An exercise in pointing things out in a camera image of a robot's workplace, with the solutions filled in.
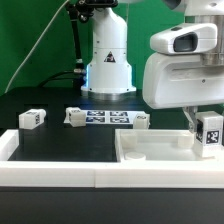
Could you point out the fiducial tag sheet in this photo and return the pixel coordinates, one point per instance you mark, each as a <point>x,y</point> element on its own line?
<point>110,117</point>

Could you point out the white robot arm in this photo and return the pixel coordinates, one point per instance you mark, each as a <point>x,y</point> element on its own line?
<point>109,75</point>

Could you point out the white u-shaped fence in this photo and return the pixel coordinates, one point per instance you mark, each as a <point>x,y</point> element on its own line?
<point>106,175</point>

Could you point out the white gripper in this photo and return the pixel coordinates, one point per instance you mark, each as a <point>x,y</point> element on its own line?
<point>182,81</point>

